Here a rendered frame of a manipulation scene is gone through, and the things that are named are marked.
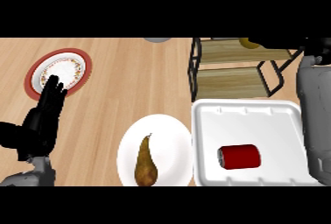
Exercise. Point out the white tray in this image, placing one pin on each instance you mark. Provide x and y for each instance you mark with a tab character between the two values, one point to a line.
245	125

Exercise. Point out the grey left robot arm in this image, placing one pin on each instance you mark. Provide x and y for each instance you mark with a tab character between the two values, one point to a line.
35	175

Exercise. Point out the red-rimmed floral plate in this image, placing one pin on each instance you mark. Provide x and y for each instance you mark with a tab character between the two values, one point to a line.
81	62

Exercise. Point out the brown pear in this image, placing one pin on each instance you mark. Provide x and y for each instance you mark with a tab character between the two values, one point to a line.
144	167

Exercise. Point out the grey round object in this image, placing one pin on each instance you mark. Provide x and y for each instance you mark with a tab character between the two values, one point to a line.
156	39

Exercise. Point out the red can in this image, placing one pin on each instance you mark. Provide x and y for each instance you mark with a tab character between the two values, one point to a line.
240	156

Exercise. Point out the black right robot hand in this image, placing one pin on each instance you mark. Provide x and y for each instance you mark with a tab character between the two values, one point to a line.
292	43

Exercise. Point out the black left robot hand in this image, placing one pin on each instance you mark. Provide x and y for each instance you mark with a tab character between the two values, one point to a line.
39	128

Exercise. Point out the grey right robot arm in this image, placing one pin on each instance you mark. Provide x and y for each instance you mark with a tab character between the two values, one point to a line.
316	122

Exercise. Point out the plain white plate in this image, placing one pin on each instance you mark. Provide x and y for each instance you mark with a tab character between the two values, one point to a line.
171	145

